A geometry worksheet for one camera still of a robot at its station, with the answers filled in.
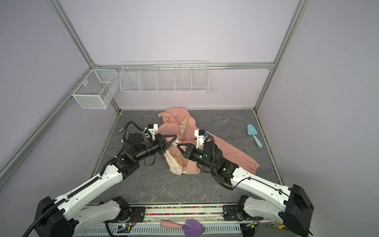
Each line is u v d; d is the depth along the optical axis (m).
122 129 1.08
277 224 0.69
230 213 0.74
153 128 0.68
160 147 0.63
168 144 0.65
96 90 1.00
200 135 0.65
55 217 0.38
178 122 1.08
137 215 0.74
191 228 0.71
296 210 0.39
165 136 0.67
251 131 1.06
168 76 0.98
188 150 0.60
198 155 0.60
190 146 0.61
